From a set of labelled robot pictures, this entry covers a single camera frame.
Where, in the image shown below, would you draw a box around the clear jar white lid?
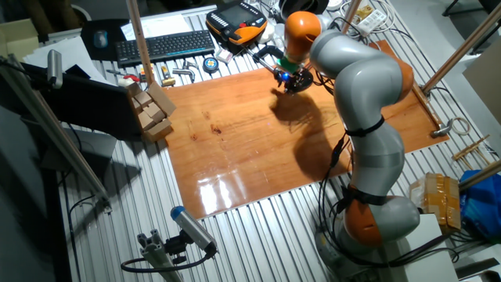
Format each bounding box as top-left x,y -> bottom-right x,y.
273,22 -> 289,49

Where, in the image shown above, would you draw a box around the aluminium profile piece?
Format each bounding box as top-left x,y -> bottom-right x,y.
136,229 -> 185,282

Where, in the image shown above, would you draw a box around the black computer keyboard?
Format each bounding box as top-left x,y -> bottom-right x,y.
114,29 -> 216,68

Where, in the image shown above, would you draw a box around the blue round tape measure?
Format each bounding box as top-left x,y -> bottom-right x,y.
202,56 -> 220,74

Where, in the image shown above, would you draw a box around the black round spool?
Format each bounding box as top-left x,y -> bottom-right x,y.
278,0 -> 330,16

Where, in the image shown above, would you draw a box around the cardboard flap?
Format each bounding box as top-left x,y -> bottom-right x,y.
146,81 -> 178,118

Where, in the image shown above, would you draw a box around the black camera cable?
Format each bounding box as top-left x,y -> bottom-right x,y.
120,244 -> 218,274

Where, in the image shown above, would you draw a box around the beige cardboard box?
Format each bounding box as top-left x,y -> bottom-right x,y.
0,18 -> 40,62

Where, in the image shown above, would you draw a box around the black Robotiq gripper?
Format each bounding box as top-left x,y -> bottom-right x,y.
273,67 -> 301,96

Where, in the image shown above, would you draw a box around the wooden post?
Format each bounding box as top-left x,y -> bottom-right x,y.
421,2 -> 501,94
340,0 -> 363,36
125,0 -> 156,85
458,158 -> 501,193

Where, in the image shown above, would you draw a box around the white power strip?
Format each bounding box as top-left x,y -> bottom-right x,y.
354,8 -> 388,37

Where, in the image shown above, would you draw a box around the silver metal clamp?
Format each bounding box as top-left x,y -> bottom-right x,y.
430,118 -> 454,139

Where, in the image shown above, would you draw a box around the aluminium frame bar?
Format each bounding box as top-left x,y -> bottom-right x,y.
0,54 -> 113,212

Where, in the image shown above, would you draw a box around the bent metal pipe fitting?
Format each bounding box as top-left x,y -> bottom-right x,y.
171,67 -> 196,83

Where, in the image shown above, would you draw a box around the red handled tool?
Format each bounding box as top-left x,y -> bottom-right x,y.
106,69 -> 141,83

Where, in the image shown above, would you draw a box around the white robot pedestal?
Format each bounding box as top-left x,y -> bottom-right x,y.
395,213 -> 460,282

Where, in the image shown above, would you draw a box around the black camera bracket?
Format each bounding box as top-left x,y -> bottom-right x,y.
164,230 -> 189,266

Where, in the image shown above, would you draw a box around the white paper sheets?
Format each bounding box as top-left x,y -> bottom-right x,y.
120,13 -> 193,42

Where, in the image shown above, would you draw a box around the taped cardboard parcel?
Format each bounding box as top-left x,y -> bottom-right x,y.
409,173 -> 463,234

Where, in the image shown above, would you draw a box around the black C-clamp steel screw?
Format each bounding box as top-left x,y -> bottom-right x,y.
244,45 -> 287,75

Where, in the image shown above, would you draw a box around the wooden edge batten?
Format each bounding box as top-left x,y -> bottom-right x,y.
410,84 -> 443,132

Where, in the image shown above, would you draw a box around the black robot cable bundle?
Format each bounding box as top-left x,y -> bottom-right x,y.
316,15 -> 459,269

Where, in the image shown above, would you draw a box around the brass fitting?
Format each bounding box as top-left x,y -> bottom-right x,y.
160,65 -> 177,88

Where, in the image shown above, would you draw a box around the silver camera blue end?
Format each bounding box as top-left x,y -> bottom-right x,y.
170,205 -> 218,254

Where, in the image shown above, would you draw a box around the white paper stack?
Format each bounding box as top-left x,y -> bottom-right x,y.
22,35 -> 114,85

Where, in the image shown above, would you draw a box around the black mouse pad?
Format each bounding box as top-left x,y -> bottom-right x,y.
80,18 -> 132,62

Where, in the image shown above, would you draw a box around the wooden sticks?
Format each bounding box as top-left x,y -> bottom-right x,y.
452,134 -> 492,169

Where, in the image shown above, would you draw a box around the white rounded plastic object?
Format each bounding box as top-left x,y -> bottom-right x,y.
258,23 -> 277,44

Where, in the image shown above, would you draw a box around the small white card box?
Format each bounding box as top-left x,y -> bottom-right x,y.
214,48 -> 235,64

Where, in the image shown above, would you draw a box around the green wrist flange adapter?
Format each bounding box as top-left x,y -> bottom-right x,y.
276,56 -> 301,75

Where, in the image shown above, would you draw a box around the grey cardboard sheet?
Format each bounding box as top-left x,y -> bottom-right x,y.
463,46 -> 501,126

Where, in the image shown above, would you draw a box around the small cardboard box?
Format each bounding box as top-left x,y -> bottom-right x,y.
142,102 -> 167,124
133,90 -> 153,109
142,118 -> 174,143

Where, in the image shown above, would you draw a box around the dark computer mouse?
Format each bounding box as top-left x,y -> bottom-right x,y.
92,29 -> 109,49

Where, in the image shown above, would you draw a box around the black flat panel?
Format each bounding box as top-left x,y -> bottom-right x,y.
19,62 -> 142,141

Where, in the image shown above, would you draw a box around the beige tape roll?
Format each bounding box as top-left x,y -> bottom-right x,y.
449,116 -> 472,137

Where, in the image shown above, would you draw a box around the black orange teach pendant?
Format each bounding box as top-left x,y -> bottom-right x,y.
205,1 -> 269,52

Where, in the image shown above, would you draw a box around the blue plastic bag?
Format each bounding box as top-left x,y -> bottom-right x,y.
460,168 -> 501,240

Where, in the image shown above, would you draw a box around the glossy wooden board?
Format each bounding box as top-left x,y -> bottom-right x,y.
161,38 -> 450,220

